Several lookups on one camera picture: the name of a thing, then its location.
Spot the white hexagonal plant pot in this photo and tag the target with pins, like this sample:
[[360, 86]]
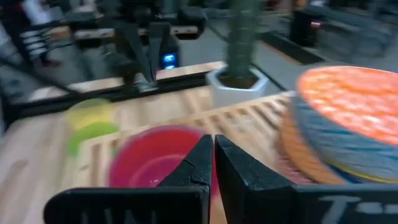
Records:
[[236, 93]]

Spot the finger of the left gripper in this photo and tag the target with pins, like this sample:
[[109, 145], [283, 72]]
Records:
[[157, 37], [133, 40]]

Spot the red plastic bowl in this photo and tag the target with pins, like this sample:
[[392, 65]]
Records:
[[155, 152]]

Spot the orange patterned ceramic bowl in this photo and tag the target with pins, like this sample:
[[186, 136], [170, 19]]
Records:
[[351, 102]]

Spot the green plastic bowl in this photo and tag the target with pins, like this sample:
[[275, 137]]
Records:
[[90, 132]]

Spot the slatted wooden shelf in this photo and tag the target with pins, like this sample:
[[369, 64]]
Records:
[[242, 124]]

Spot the black box with blue light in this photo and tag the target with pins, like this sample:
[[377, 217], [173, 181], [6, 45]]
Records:
[[170, 57]]

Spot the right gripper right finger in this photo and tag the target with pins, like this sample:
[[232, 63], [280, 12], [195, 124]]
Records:
[[248, 193]]

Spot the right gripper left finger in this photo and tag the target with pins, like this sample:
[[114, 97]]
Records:
[[192, 174]]

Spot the black box with red light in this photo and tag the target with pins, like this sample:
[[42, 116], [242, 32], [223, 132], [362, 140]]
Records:
[[311, 28]]

